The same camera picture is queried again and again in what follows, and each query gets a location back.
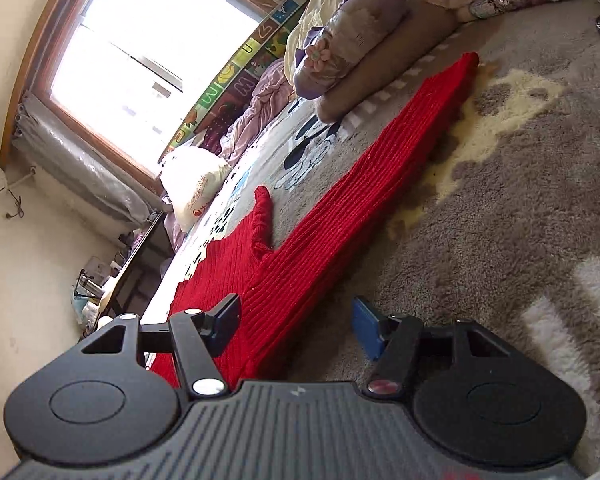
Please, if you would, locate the beige folded cloth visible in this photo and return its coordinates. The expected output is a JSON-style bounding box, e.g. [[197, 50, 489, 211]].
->
[[315, 0, 458, 123]]

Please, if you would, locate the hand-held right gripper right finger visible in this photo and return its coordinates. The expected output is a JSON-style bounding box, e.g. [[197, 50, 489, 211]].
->
[[352, 297, 518, 399]]

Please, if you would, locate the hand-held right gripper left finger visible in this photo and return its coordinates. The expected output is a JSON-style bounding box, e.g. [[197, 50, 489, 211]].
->
[[77, 294, 242, 401]]

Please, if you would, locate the white plastic bag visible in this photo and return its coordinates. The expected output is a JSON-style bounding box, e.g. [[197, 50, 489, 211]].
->
[[159, 146, 233, 235]]

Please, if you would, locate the purple quilt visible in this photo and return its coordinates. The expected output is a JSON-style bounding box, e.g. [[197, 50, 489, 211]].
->
[[162, 57, 301, 251]]

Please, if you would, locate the colourful alphabet foam mat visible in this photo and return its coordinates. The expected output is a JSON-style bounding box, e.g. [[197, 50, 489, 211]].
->
[[157, 0, 313, 163]]

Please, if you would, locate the wooden framed window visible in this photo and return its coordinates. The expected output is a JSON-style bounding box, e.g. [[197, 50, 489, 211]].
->
[[0, 0, 291, 181]]

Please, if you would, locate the grey sheer curtain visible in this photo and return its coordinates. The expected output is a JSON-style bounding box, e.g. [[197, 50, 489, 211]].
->
[[12, 90, 153, 226]]

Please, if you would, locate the dark side table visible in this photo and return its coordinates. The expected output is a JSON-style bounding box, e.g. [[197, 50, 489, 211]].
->
[[95, 210, 166, 321]]

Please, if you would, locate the red knitted sweater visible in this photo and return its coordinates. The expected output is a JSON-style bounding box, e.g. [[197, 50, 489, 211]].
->
[[145, 51, 481, 391]]

